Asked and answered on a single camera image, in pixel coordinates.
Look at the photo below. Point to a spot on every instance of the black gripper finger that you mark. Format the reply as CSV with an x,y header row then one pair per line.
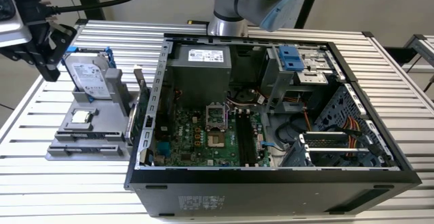
x,y
20,52
69,34

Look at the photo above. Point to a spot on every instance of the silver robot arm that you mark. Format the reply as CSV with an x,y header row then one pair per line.
x,y
229,0

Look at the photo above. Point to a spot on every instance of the black table corner cap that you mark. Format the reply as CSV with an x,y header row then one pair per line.
x,y
367,34
81,21

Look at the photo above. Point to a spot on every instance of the hard disk in blue carrier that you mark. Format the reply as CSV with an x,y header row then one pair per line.
x,y
88,76

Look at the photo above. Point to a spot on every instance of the silver CPU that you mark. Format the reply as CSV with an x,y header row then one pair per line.
x,y
80,117

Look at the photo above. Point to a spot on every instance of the green graphics card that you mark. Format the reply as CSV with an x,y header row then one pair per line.
x,y
145,97

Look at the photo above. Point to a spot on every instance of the grey parts rack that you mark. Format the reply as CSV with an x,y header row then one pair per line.
x,y
101,122

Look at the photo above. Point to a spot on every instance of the yellow tipped plug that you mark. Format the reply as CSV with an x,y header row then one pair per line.
x,y
191,21

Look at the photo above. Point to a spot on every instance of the grey power supply unit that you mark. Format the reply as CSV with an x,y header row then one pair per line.
x,y
199,81

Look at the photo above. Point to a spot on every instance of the thin metal locking lever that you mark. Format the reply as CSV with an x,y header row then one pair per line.
x,y
227,117

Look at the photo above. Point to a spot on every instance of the black round fan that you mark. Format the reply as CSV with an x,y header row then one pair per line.
x,y
244,95

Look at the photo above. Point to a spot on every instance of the green motherboard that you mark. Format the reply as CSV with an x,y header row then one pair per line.
x,y
189,153

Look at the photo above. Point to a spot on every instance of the CPU socket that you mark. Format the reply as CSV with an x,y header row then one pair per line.
x,y
216,140

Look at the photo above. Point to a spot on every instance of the blue drive bay latch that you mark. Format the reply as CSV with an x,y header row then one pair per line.
x,y
289,56

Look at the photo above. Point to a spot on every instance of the blue plug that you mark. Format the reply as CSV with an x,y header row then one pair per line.
x,y
267,143

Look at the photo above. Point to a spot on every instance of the black PC case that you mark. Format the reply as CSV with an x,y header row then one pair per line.
x,y
271,196

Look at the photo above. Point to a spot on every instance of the grey metal disk bay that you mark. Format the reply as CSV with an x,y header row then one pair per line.
x,y
339,149

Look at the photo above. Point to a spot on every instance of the silver slatted side table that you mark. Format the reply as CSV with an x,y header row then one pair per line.
x,y
419,42

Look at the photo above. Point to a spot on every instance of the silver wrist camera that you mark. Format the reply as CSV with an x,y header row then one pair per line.
x,y
13,34

